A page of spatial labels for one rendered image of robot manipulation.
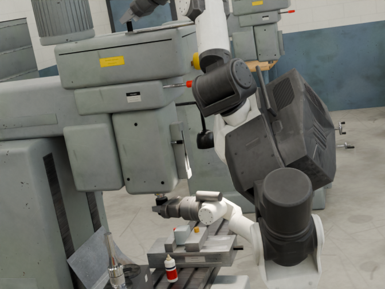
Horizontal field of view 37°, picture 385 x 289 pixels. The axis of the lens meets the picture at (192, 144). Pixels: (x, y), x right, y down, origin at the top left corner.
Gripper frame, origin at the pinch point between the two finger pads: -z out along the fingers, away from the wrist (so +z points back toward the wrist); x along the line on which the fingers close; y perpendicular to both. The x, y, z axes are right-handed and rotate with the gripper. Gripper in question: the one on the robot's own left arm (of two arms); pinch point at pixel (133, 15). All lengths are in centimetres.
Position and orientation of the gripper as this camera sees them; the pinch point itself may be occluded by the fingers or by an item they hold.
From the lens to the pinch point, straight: 206.2
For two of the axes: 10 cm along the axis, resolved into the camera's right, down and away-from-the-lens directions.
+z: 7.3, -5.3, -4.4
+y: -6.0, -8.0, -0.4
